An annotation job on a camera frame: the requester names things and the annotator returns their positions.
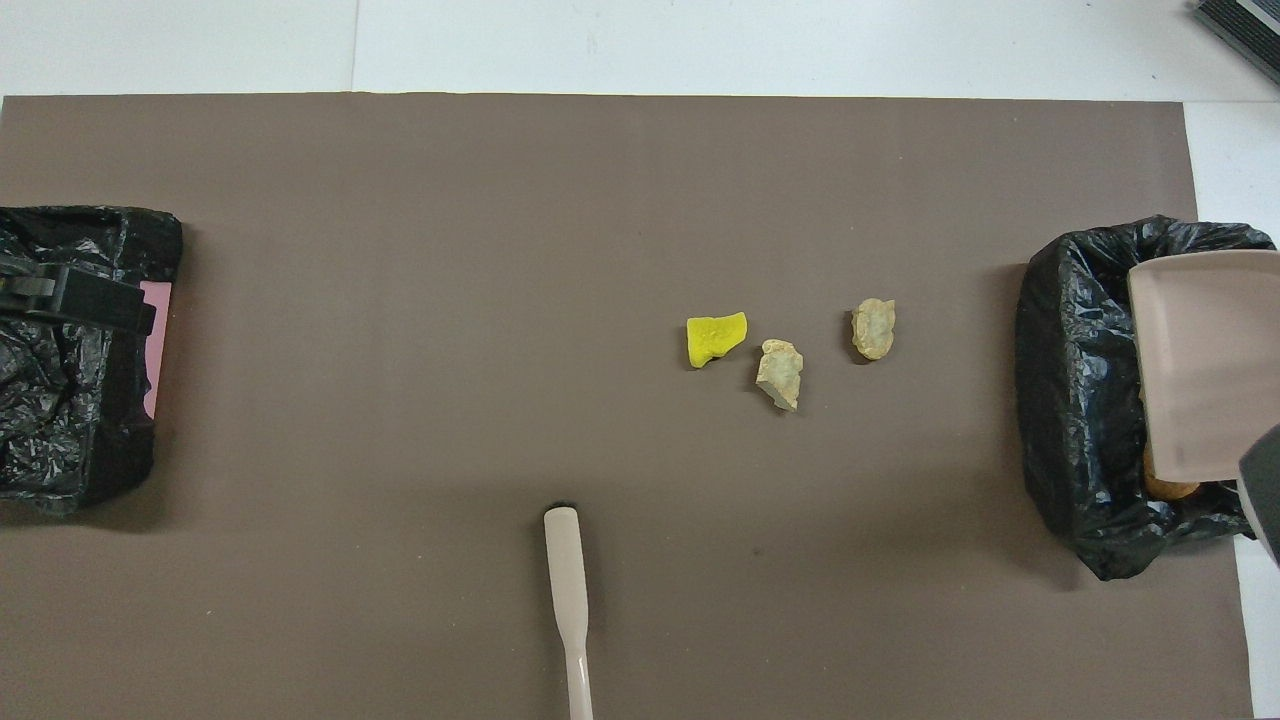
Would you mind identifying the brown cork piece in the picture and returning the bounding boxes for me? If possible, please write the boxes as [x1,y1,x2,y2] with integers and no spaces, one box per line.
[1143,450,1203,501]

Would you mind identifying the beige hand brush black bristles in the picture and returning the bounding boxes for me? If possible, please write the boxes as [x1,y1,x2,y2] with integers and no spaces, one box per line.
[543,500,595,720]

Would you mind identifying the black bag fully covering bin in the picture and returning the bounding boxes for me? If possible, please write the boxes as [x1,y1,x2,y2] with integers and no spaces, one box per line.
[1015,215,1280,581]

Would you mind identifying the beige plastic dustpan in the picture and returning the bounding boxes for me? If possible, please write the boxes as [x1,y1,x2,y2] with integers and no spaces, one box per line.
[1127,250,1280,481]

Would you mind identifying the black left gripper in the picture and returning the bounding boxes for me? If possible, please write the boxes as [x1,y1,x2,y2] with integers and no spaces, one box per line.
[0,252,158,337]

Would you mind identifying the black ribbed device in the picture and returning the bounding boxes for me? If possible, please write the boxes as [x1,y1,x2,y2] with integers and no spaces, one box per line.
[1193,0,1280,86]

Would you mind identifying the pink plastic bin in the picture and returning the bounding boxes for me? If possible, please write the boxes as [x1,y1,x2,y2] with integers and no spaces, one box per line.
[138,281,173,421]

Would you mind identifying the brown table mat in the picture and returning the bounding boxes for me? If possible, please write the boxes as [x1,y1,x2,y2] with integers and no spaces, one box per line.
[0,92,1256,720]

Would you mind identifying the beige foam chunk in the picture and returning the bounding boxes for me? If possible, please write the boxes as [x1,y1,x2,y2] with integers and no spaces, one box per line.
[851,298,897,362]
[755,339,805,413]

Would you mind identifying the black bag lining pink bin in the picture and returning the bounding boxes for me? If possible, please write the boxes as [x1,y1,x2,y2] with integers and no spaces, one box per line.
[0,205,184,516]

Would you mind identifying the yellow sponge piece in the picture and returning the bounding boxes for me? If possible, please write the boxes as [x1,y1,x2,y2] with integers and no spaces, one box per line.
[686,311,749,370]

